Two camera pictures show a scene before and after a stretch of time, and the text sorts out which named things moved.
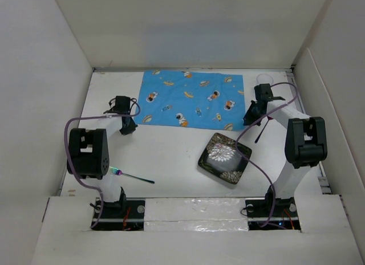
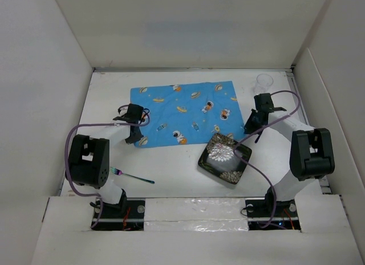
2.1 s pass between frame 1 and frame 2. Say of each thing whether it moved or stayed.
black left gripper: moved
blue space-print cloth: moved
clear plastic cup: stayed
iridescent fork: stayed
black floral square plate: stayed
